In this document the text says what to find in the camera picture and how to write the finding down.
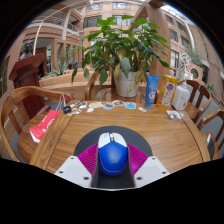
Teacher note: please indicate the pale cream sticker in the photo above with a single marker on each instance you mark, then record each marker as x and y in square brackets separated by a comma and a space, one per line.
[96, 104]

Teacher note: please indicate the round dark grey mouse pad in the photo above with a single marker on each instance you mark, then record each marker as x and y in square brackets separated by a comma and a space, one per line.
[90, 138]

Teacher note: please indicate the crumpled clear wrapper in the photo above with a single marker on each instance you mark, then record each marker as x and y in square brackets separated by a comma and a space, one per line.
[175, 115]

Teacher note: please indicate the blue squeeze tube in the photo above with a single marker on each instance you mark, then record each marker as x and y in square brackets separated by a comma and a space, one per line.
[151, 91]

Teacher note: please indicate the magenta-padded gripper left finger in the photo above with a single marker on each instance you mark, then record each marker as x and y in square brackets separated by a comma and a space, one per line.
[75, 170]

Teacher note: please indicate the black notebook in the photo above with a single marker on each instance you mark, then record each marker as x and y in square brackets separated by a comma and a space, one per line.
[208, 139]

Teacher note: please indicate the yellow liquid bottle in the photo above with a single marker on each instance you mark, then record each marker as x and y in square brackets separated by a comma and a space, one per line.
[167, 91]

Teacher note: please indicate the leafy plant in white pot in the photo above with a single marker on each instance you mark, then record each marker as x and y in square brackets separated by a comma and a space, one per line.
[123, 50]

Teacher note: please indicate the red and white paper bag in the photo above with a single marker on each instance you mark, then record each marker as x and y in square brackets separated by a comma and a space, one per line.
[43, 128]

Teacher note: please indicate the small white sticker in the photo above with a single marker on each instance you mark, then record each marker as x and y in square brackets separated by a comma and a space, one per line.
[142, 109]

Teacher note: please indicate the blue picture sticker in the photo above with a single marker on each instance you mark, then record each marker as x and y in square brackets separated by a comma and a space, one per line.
[130, 105]
[118, 103]
[108, 106]

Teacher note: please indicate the dark red wooden lectern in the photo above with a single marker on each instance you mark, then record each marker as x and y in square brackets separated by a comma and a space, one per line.
[28, 80]

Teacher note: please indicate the blue and white computer mouse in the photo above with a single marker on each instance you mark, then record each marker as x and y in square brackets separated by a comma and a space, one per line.
[112, 156]

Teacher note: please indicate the white pump bottle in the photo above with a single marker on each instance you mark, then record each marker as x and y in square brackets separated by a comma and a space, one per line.
[181, 96]

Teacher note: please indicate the large curved wooden armchair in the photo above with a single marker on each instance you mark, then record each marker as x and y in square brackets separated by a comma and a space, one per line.
[20, 95]

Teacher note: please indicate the black key fob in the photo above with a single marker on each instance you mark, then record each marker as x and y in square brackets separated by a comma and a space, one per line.
[67, 109]

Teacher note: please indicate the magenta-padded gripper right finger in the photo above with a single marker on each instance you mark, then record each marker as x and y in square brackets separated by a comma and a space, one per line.
[150, 170]

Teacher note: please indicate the spiky green agave plant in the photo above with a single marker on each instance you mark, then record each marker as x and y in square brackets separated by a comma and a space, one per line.
[60, 68]

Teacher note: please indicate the dark bust statue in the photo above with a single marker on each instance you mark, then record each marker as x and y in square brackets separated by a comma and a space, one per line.
[26, 51]

